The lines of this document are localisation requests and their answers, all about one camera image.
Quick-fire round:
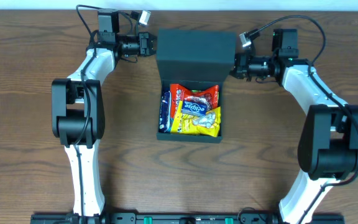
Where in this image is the dark green box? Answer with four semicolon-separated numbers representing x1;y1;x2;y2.
155;28;237;144

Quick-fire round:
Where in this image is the red Hacks candy bag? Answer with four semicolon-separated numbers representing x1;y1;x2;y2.
170;83;219;119

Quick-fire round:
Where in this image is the blue Eclipse mint pack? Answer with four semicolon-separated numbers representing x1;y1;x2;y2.
181;101;208;117

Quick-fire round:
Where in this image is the purple Dairy Milk chocolate bar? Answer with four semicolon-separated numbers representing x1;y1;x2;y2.
160;90;172;131

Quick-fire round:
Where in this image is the blue Oreo cookie pack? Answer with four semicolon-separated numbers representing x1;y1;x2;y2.
159;106;170;133

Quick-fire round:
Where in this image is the yellow Hacks candy bag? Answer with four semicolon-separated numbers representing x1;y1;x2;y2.
170;101;221;138

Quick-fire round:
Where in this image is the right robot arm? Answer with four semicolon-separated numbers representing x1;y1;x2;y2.
231;29;358;223

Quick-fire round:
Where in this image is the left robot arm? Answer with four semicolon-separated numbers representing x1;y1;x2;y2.
51;7;156;223

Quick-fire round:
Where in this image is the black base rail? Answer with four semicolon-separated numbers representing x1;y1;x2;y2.
30;212;345;224

